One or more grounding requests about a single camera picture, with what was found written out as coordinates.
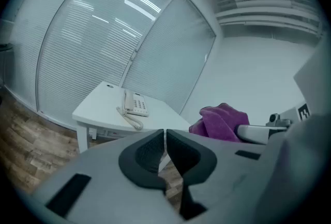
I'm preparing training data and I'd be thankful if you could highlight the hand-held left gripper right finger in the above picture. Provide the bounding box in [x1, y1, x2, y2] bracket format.
[167, 128, 269, 224]

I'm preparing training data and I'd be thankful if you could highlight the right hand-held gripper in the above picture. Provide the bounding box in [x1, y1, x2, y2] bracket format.
[234, 102, 311, 145]

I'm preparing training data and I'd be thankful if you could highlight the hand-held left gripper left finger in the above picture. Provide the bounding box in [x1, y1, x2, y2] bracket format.
[31, 128, 183, 224]

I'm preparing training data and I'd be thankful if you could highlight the purple cloth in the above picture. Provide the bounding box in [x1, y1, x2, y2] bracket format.
[188, 102, 250, 143]

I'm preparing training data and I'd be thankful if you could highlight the beige telephone base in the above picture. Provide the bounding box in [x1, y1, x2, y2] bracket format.
[124, 89, 150, 118]

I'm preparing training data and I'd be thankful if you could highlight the white table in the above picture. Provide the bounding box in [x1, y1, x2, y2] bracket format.
[72, 80, 192, 154]

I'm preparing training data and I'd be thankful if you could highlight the white slatted window blind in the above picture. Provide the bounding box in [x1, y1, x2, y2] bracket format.
[36, 0, 182, 125]
[121, 0, 217, 116]

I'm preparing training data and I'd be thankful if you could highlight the glass partition panel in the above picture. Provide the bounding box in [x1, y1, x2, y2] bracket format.
[5, 0, 78, 112]

